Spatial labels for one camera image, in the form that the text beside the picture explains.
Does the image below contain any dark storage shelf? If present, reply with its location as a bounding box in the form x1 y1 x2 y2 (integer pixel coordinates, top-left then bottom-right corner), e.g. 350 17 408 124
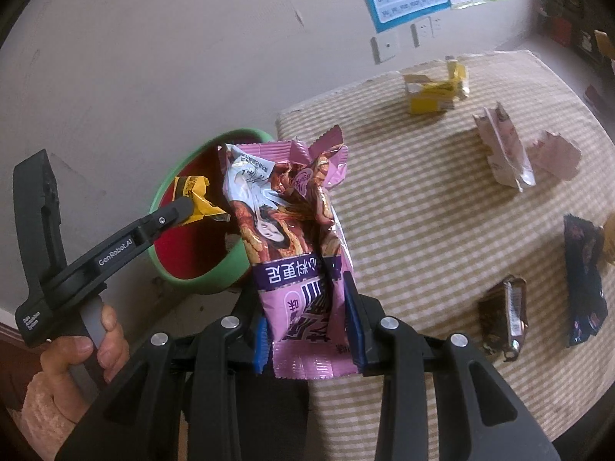
533 0 615 74

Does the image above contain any white wall switch plate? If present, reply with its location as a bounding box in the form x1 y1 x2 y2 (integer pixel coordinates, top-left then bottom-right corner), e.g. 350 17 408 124
369 33 400 65

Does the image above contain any person's left hand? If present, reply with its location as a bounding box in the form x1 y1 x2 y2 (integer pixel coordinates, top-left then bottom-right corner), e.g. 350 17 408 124
40 305 130 387

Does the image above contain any pink and white wrapper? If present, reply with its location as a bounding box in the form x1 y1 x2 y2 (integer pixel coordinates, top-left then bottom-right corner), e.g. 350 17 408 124
472 102 537 193

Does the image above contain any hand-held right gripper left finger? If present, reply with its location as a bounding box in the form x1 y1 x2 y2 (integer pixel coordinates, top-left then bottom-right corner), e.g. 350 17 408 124
55 293 270 461

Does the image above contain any black snack wrapper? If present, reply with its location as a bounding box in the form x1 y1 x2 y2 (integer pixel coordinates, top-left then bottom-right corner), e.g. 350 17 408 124
563 214 607 347

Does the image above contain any orange wrapper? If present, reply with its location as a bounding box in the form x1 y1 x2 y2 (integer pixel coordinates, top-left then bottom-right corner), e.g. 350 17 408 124
602 211 615 266

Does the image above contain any brown shiny wrapper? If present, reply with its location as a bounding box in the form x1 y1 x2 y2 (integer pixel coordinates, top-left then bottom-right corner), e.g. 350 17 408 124
477 275 530 362

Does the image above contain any small torn pink wrapper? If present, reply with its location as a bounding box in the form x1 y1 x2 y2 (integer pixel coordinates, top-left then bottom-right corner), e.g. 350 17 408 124
525 131 582 181

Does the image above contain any small yellow wrapper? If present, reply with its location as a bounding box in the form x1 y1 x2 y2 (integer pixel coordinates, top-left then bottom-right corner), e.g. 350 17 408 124
173 175 232 224

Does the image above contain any yellow drink carton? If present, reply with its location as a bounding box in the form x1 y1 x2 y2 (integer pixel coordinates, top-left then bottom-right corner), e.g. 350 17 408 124
402 59 470 114

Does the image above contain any green bin with red inside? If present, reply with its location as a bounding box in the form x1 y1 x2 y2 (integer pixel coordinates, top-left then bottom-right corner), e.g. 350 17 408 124
148 129 276 295

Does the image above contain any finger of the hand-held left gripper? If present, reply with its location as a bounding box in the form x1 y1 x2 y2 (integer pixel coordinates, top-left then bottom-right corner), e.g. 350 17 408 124
13 150 66 298
138 196 194 247

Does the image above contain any purple snack bag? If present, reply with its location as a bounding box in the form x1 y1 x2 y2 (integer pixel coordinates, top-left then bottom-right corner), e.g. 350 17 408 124
218 126 362 381

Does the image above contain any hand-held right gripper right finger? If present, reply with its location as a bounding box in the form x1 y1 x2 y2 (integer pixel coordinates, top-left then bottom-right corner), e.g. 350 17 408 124
342 271 560 461

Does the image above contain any striped beige tablecloth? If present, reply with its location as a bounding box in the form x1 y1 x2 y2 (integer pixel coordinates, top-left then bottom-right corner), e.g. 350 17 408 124
276 50 615 445

